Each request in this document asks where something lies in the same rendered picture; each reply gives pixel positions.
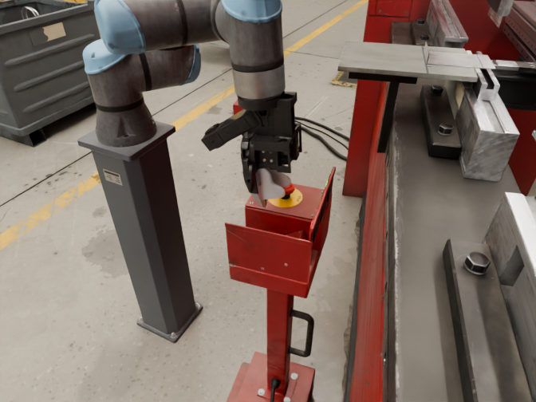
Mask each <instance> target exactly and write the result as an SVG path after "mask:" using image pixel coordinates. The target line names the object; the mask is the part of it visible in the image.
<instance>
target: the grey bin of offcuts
mask: <svg viewBox="0 0 536 402"><path fill-rule="evenodd" d="M94 2H95V0H88V2H83V3H79V2H67V1H62V0H3V1H0V136H1V137H4V138H7V139H9V140H13V141H16V142H18V143H21V144H25V145H28V146H30V147H33V148H34V147H36V146H38V145H39V144H42V143H44V142H46V141H47V140H46V138H45V134H44V132H43V129H42V128H43V127H45V126H46V125H48V124H51V123H53V122H54V121H56V120H59V119H61V118H62V117H64V116H68V115H69V114H71V113H73V112H76V111H77V110H79V109H81V108H84V107H85V106H87V107H90V108H96V105H95V101H94V99H93V94H92V90H91V87H90V84H89V79H88V76H87V73H86V72H85V63H84V60H83V51H84V49H85V47H86V46H88V45H89V44H91V43H93V42H95V41H97V40H100V39H101V36H100V33H99V30H98V26H97V20H96V17H95V14H94V10H95V8H94Z"/></svg>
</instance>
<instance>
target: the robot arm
mask: <svg viewBox="0 0 536 402"><path fill-rule="evenodd" d="M94 8H95V14H96V17H97V24H98V27H99V30H100V35H101V37H102V39H100V40H97V41H95V42H93V43H91V44H89V45H88V46H86V47H85V49H84V51H83V60H84V63H85V72H86V73H87V76H88V79H89V84H90V87H91V90H92V94H93V99H94V101H95V105H96V108H97V125H96V127H95V132H96V135H97V139H98V141H99V142H100V143H101V144H103V145H106V146H109V147H117V148H121V147H129V146H134V145H137V144H142V143H143V142H145V141H147V140H150V139H151V138H152V137H153V136H154V135H155V134H156V131H157V129H156V122H155V120H154V118H153V117H152V114H151V113H150V111H149V110H148V107H147V105H146V104H145V103H144V96H143V92H147V91H152V90H157V89H165V88H169V87H174V86H182V85H185V84H189V83H191V82H194V81H195V80H196V79H197V78H198V76H199V72H200V68H201V54H200V52H199V44H201V43H207V42H213V41H224V42H226V43H228V44H229V49H230V55H231V65H232V73H233V78H234V90H235V93H236V94H237V98H238V105H239V107H241V108H244V109H243V110H242V111H240V112H238V113H236V114H234V115H233V116H231V117H230V118H228V119H226V120H224V121H223V122H221V123H220V124H219V123H217V124H214V125H213V126H211V127H209V129H208V130H206V131H205V133H204V134H205V135H204V137H203V138H202V139H201V141H202V142H203V144H204V145H205V146H206V147H207V149H208V150H209V152H210V151H212V150H214V149H217V148H220V147H222V146H223V145H224V144H226V143H227V142H228V141H230V140H233V139H234V138H235V137H237V136H240V135H242V141H241V160H242V172H243V178H244V181H245V184H246V187H247V189H248V191H249V192H250V193H251V195H252V196H253V198H254V200H255V201H256V202H257V203H258V204H259V205H260V206H261V207H265V208H266V205H267V200H268V199H278V198H282V197H284V196H285V194H286V193H285V190H284V188H283V187H288V186H289V185H290V184H291V179H290V177H289V176H288V175H286V174H284V173H291V162H292V160H297V159H298V157H299V152H302V124H299V123H295V113H294V105H295V103H296V102H297V100H298V99H297V92H285V89H286V81H285V64H284V51H283V37H282V2H281V0H95V2H94ZM298 133H299V144H298ZM286 164H288V166H286Z"/></svg>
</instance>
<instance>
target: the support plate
mask: <svg viewBox="0 0 536 402"><path fill-rule="evenodd" d="M428 49H429V51H433V52H445V53H466V50H465V49H457V48H444V47H432V46H428ZM428 66H431V67H428V72H429V73H427V71H426V67H425V63H424V55H423V51H422V47H421V45H397V44H386V43H374V42H362V41H345V46H344V49H343V51H342V55H341V59H340V62H339V65H338V69H337V71H345V72H354V73H373V74H384V75H393V76H403V77H422V78H431V79H441V80H452V81H470V82H477V80H478V76H477V74H476V72H475V70H474V68H464V67H454V66H443V65H428Z"/></svg>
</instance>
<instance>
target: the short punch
mask: <svg viewBox="0 0 536 402"><path fill-rule="evenodd" d="M513 1H514V0H487V4H488V5H489V6H490V9H489V12H488V15H489V17H490V18H491V19H492V21H493V22H494V23H495V24H496V26H497V27H498V28H499V26H500V23H501V21H502V18H503V16H507V15H509V13H510V9H511V7H512V4H513Z"/></svg>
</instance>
